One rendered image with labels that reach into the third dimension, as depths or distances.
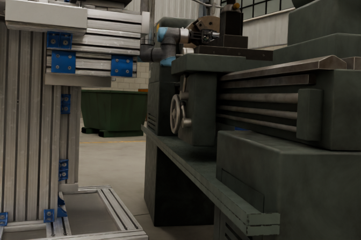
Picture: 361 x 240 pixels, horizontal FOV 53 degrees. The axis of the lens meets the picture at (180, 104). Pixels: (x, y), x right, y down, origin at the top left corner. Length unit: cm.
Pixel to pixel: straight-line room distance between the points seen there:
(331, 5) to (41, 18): 92
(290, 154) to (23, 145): 120
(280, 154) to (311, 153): 6
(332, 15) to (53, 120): 118
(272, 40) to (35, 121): 1019
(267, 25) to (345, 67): 1092
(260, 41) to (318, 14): 1087
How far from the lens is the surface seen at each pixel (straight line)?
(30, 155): 167
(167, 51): 182
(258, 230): 73
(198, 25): 204
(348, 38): 85
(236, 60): 131
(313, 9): 97
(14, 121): 166
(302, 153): 74
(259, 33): 1196
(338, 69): 77
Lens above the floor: 77
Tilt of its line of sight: 1 degrees down
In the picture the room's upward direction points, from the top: 2 degrees clockwise
